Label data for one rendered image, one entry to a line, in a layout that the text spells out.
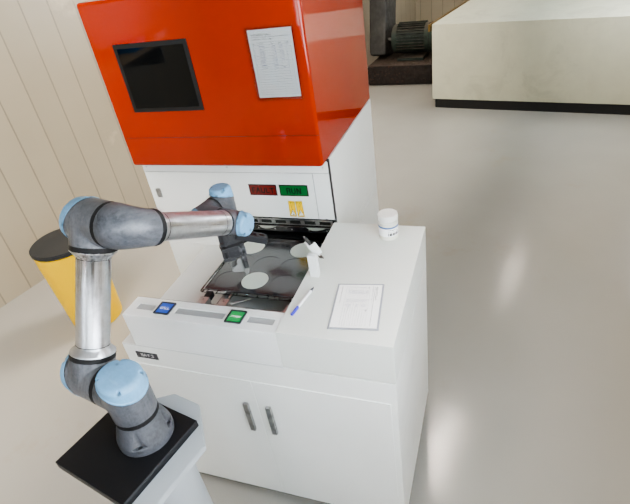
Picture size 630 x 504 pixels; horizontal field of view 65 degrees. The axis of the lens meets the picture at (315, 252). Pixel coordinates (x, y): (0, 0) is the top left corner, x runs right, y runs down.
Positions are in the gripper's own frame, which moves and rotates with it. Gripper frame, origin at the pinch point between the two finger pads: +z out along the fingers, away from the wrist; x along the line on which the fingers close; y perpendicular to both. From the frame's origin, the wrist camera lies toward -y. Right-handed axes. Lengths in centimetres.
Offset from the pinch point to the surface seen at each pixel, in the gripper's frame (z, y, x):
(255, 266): 1.4, -3.3, -3.8
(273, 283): 1.4, -6.9, 10.0
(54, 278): 48, 102, -122
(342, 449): 46, -12, 52
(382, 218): -14, -48, 14
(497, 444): 91, -80, 45
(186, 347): 6.8, 27.0, 22.4
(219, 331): -2.6, 15.0, 31.3
